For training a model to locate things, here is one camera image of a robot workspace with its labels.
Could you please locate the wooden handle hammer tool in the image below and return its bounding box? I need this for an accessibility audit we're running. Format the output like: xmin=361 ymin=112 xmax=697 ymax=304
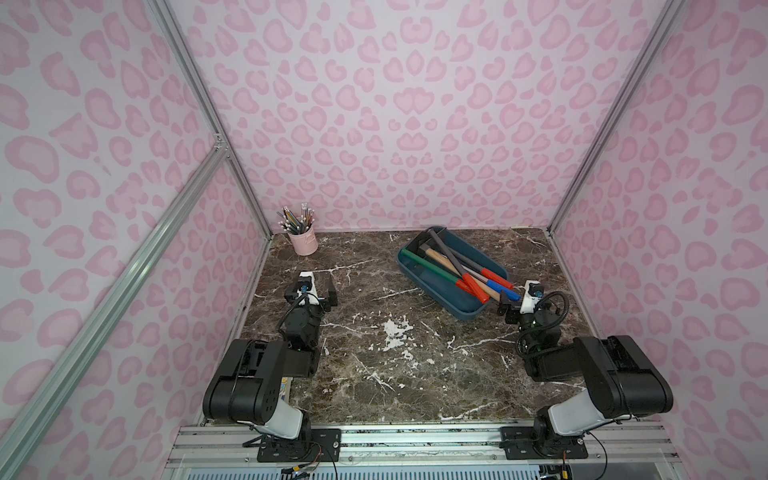
xmin=418 ymin=242 xmax=502 ymax=302

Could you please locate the silver tool blue handle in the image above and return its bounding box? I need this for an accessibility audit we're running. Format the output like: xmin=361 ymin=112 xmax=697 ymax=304
xmin=464 ymin=266 xmax=521 ymax=302

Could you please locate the grey hoe red handle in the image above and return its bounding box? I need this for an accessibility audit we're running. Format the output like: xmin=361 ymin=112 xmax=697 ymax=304
xmin=437 ymin=245 xmax=514 ymax=292

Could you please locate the teal plastic storage box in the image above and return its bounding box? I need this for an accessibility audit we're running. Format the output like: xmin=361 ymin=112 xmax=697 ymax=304
xmin=396 ymin=226 xmax=512 ymax=321

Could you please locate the green rake red handle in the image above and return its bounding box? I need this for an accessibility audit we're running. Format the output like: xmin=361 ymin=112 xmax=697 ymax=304
xmin=400 ymin=249 xmax=473 ymax=295

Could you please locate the grey rake red handle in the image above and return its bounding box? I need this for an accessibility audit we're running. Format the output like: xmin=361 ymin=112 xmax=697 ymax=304
xmin=419 ymin=228 xmax=498 ymax=303

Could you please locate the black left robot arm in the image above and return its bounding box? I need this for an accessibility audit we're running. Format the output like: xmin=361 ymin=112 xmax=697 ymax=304
xmin=202 ymin=272 xmax=338 ymax=441

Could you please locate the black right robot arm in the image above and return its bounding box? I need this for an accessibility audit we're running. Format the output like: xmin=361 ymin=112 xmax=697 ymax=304
xmin=499 ymin=291 xmax=674 ymax=459

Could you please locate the pink pencil cup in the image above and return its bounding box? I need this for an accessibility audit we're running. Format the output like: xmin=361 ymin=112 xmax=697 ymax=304
xmin=288 ymin=227 xmax=319 ymax=257

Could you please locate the colored pencils bunch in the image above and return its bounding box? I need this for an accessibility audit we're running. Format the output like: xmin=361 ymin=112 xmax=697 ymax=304
xmin=278 ymin=203 xmax=315 ymax=235

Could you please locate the blue treehouse book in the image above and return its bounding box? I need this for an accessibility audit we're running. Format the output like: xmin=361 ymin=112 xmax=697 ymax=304
xmin=279 ymin=377 xmax=292 ymax=402

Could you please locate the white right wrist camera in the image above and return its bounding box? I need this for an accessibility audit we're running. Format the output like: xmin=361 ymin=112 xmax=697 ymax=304
xmin=520 ymin=280 xmax=545 ymax=314

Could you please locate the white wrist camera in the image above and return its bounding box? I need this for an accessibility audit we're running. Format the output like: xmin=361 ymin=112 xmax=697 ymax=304
xmin=520 ymin=280 xmax=545 ymax=314
xmin=298 ymin=271 xmax=317 ymax=295

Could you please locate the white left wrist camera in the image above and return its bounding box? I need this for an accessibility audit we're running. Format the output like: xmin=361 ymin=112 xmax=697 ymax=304
xmin=298 ymin=271 xmax=317 ymax=295

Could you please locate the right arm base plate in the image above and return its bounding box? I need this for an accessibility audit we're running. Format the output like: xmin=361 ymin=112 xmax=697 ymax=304
xmin=500 ymin=426 xmax=589 ymax=460

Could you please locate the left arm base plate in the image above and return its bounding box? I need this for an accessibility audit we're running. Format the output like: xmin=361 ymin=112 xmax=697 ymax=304
xmin=257 ymin=428 xmax=342 ymax=463

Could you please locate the aluminium front rail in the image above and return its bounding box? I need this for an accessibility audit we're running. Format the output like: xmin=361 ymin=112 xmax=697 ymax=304
xmin=162 ymin=421 xmax=688 ymax=479

